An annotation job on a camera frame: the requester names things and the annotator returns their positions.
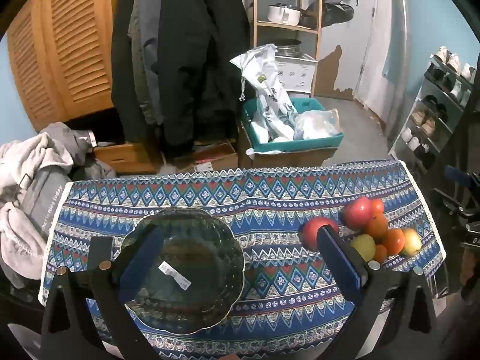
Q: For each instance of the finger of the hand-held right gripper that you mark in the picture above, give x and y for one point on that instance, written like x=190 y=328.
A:
x=455 y=175
x=450 y=200

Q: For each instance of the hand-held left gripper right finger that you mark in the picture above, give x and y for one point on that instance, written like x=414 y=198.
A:
x=337 y=258

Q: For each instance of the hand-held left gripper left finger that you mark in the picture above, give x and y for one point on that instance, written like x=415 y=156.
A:
x=140 y=258

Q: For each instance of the small red apple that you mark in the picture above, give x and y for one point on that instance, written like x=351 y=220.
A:
x=313 y=232

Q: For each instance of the small orange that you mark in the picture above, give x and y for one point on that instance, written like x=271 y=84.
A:
x=378 y=206
x=380 y=254

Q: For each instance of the large red apple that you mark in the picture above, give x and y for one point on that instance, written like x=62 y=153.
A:
x=356 y=212

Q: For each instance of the clear glass bowl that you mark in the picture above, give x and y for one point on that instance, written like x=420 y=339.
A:
x=195 y=255

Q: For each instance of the yellow red apple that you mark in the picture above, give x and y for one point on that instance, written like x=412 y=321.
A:
x=412 y=240

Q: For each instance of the dark cloth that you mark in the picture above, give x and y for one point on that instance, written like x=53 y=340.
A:
x=473 y=138

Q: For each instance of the grey shoe rack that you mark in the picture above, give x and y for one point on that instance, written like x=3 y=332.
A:
x=423 y=93

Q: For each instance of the blue patterned tablecloth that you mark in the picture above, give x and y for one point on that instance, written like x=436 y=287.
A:
x=262 y=210

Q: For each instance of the wooden box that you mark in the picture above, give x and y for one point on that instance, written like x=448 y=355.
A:
x=123 y=153

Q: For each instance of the large cardboard box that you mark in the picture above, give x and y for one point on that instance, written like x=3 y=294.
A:
x=292 y=159

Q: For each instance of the group of shoes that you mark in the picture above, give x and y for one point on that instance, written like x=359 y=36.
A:
x=453 y=62

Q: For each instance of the grey printed bag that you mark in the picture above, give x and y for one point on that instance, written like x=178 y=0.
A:
x=45 y=195

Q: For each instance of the teal plastic crate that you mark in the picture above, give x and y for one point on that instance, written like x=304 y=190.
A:
x=296 y=145

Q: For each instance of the flat cardboard box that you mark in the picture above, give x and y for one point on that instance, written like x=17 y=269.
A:
x=210 y=155

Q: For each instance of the clear plastic bag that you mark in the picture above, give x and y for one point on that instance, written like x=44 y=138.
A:
x=318 y=123

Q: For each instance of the grey cloth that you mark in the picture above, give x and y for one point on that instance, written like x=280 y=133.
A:
x=71 y=135

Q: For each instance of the pile of grey-white clothes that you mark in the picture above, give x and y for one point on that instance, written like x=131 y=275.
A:
x=26 y=165

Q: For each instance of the white door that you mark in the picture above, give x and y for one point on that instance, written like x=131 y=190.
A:
x=382 y=45

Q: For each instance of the white printed bag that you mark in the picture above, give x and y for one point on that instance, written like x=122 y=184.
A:
x=270 y=90

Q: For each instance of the white printed box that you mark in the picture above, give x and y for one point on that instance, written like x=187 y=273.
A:
x=296 y=71

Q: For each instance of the dark green coat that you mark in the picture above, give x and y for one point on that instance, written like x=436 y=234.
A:
x=123 y=63

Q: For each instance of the metal pot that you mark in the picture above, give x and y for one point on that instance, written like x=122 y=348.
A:
x=287 y=47

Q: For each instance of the grey jacket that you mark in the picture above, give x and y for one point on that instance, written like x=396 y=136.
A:
x=144 y=45

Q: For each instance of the black coat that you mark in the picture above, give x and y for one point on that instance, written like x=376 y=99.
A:
x=202 y=45

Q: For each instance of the wooden louvered cabinet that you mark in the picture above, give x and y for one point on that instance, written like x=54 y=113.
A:
x=75 y=45

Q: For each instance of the wooden shelf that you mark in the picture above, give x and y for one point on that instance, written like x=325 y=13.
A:
x=285 y=27

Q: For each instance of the white pot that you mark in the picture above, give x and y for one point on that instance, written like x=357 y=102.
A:
x=283 y=14

